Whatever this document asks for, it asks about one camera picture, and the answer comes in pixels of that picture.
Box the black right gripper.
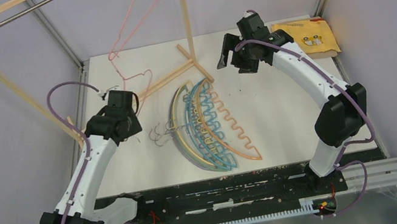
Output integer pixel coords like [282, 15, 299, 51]
[212, 28, 262, 79]

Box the pink wire hanger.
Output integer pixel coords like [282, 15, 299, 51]
[107, 0, 160, 113]

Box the orange wavy plastic hanger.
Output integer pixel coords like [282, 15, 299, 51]
[196, 79, 263, 161]

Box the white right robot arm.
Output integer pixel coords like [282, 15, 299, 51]
[217, 10, 375, 195]

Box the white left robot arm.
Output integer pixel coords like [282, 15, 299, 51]
[39, 90, 149, 224]

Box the teal plastic hanger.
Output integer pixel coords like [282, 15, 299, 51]
[179, 81, 232, 172]

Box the yellow plastic hanger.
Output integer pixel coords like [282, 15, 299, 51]
[168, 81, 219, 172]

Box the yellow printed folded cloth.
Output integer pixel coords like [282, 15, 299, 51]
[272, 16, 341, 59]

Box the blue wavy plastic hanger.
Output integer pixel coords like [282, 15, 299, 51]
[190, 80, 239, 171]

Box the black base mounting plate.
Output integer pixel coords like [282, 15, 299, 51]
[131, 162, 348, 224]

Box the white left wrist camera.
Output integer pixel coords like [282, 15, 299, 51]
[97, 86, 119, 100]

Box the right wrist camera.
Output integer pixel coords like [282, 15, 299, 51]
[243, 9, 259, 20]

